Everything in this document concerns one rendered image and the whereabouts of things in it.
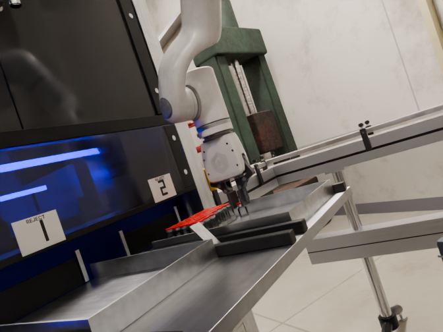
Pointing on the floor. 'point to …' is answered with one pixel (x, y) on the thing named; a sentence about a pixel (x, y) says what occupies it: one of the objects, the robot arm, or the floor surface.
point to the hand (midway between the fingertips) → (238, 197)
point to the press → (258, 56)
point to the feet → (389, 324)
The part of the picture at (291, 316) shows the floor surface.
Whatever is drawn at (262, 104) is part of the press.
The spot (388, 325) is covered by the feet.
